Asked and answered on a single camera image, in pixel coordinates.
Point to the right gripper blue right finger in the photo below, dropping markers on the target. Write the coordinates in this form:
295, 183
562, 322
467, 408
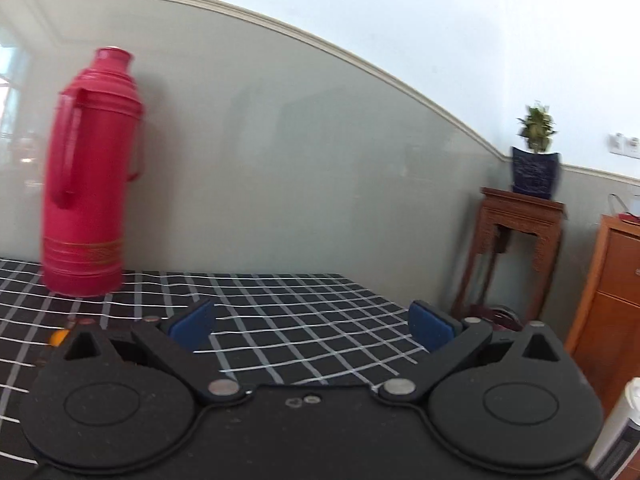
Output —
450, 345

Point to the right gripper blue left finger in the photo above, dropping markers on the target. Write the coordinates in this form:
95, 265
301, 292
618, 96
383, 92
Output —
170, 343

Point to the maroon bag under stand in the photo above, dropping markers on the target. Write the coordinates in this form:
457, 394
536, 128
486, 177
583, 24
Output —
502, 318

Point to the black white checkered tablecloth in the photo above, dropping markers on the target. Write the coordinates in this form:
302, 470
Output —
269, 329

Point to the small orange right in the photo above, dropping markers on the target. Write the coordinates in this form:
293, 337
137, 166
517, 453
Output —
57, 338

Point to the wooden cabinet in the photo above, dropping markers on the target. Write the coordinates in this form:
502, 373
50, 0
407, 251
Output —
604, 337

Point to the carved wooden plant stand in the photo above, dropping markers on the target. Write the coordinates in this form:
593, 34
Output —
514, 248

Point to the potted green plant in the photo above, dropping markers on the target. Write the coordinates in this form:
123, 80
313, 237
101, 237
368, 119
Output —
535, 170

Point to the white appliance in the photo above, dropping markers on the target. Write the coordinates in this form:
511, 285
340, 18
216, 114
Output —
618, 442

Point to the red thermos flask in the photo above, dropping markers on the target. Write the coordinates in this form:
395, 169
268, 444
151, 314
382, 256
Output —
94, 151

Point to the white wall socket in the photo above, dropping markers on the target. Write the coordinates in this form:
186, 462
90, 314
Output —
618, 144

